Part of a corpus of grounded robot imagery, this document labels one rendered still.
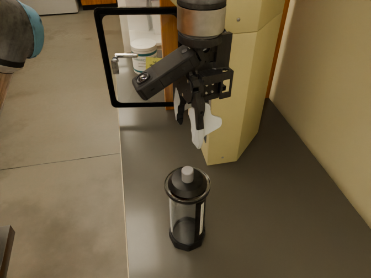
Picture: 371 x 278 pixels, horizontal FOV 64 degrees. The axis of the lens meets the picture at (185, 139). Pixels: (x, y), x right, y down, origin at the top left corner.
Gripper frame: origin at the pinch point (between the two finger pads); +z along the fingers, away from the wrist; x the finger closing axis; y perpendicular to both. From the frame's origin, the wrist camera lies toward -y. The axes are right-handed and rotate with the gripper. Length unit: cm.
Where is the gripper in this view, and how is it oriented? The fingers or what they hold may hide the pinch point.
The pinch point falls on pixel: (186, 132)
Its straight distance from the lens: 59.4
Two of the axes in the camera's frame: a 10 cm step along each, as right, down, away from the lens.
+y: 9.1, -2.6, 3.3
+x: -4.2, -5.8, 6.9
